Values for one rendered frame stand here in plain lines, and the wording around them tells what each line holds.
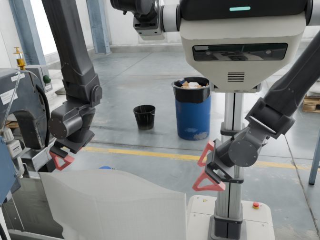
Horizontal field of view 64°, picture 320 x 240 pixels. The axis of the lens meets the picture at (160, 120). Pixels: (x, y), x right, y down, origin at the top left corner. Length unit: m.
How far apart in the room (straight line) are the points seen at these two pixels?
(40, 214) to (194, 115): 1.88
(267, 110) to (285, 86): 0.07
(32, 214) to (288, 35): 1.48
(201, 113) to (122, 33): 6.79
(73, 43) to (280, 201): 2.05
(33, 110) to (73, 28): 0.41
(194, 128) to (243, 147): 2.45
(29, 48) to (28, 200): 5.48
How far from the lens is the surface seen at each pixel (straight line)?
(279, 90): 0.54
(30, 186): 1.53
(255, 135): 0.54
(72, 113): 0.65
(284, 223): 2.18
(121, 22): 9.31
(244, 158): 0.54
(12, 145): 0.80
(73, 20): 0.58
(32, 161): 0.95
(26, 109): 0.91
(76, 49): 0.60
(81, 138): 0.74
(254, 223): 1.75
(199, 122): 2.96
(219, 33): 0.88
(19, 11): 6.79
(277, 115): 0.58
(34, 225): 1.73
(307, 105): 4.02
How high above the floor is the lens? 1.50
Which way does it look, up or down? 24 degrees down
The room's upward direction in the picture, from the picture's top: 4 degrees counter-clockwise
